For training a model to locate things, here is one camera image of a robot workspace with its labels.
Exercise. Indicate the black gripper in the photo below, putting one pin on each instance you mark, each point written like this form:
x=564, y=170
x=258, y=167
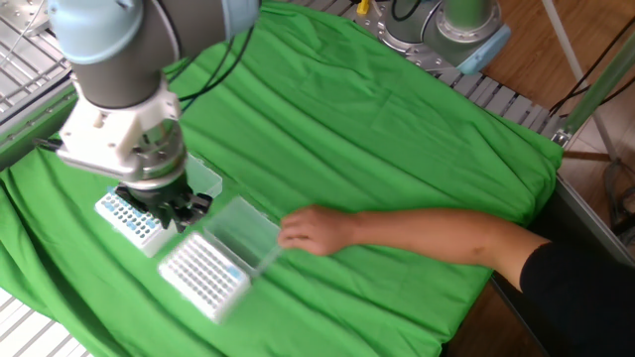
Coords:
x=159, y=196

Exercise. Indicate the white pipette tip box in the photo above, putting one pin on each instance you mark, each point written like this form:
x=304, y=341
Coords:
x=149, y=243
x=203, y=277

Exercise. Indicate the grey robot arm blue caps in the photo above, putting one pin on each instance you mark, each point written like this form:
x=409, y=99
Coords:
x=114, y=74

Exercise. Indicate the bare person forearm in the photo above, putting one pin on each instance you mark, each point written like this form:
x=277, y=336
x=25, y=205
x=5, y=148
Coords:
x=436, y=235

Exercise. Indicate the bare person hand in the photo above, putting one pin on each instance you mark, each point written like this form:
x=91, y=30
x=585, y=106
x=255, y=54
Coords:
x=317, y=230

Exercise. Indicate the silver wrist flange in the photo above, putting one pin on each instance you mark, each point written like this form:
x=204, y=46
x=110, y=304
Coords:
x=159, y=163

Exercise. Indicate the green table cloth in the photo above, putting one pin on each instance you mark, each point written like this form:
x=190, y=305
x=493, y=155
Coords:
x=372, y=149

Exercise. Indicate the perforated aluminium plate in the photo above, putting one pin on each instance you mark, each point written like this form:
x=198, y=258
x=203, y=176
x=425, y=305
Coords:
x=22, y=15

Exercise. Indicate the white pole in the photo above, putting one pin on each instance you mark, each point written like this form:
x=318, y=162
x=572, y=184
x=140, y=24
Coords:
x=570, y=54

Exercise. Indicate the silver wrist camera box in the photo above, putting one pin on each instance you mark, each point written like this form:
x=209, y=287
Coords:
x=104, y=168

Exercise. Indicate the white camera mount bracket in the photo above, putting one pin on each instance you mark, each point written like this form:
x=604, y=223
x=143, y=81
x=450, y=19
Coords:
x=104, y=134

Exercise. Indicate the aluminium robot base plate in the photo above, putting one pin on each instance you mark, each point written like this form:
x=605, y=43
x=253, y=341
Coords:
x=426, y=62

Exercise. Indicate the aluminium corner bracket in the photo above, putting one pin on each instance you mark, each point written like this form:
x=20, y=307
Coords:
x=561, y=138

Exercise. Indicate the aluminium table edge rail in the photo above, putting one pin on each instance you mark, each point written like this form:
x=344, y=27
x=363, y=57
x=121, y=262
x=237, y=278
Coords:
x=595, y=224

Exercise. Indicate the green frame post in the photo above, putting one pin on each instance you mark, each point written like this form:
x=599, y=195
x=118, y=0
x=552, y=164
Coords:
x=600, y=84

